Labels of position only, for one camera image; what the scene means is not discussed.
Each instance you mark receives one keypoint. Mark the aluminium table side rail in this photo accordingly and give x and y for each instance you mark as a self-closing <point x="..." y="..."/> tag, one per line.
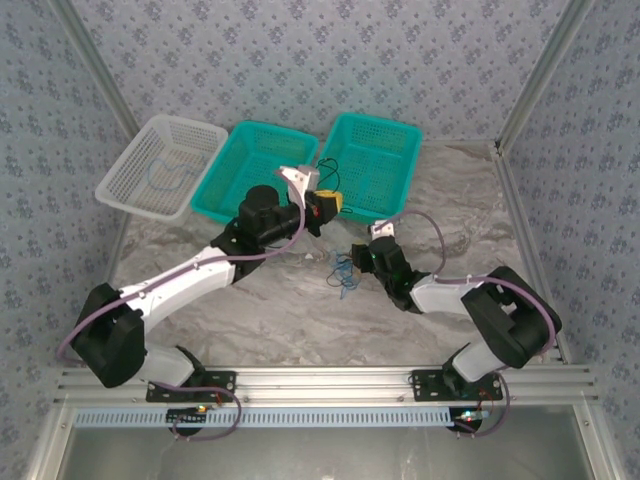
<point x="522" y="225"/>
<point x="117" y="250"/>

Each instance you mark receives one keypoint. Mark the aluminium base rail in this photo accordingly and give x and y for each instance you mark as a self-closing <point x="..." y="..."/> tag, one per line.
<point x="325" y="382"/>

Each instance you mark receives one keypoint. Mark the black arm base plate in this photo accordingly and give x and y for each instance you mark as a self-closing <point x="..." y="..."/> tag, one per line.
<point x="226" y="376"/>
<point x="425" y="387"/>

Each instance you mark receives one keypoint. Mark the aluminium frame post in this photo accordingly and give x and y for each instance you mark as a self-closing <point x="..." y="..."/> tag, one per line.
<point x="546" y="65"/>
<point x="99" y="65"/>

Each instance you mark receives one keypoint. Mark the teal plastic basket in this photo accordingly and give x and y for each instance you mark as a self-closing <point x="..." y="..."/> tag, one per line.
<point x="370" y="160"/>
<point x="240" y="160"/>

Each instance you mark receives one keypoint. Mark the grey metal panel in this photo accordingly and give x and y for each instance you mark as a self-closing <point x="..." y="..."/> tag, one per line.
<point x="325" y="455"/>

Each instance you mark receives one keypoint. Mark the small black circuit board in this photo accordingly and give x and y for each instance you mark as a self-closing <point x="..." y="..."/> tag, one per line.
<point x="187" y="416"/>
<point x="470" y="417"/>

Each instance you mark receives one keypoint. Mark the aluminium frame leg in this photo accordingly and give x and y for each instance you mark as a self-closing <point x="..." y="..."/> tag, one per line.
<point x="47" y="445"/>
<point x="600" y="445"/>

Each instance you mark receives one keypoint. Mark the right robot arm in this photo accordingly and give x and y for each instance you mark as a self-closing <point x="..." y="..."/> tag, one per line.
<point x="505" y="320"/>

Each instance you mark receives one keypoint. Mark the white plastic basket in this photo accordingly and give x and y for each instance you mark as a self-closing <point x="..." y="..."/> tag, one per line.
<point x="125" y="185"/>

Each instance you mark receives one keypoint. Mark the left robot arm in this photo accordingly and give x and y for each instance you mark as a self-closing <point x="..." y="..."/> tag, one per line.
<point x="175" y="285"/>

